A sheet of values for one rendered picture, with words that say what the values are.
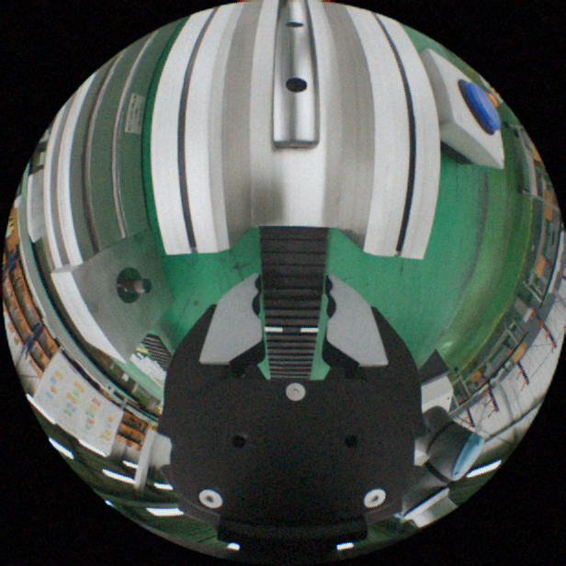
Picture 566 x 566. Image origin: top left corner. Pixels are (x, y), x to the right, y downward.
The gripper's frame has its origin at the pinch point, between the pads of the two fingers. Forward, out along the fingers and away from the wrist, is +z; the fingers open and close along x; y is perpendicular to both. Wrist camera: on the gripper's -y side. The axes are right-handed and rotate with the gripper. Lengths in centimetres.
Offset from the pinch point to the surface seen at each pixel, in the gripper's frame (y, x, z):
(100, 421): 205, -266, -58
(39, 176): -18.1, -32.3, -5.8
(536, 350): 192, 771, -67
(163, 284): 1.8, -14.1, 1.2
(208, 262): -0.3, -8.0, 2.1
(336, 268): 0.2, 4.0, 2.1
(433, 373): 34, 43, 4
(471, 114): -14.5, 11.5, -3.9
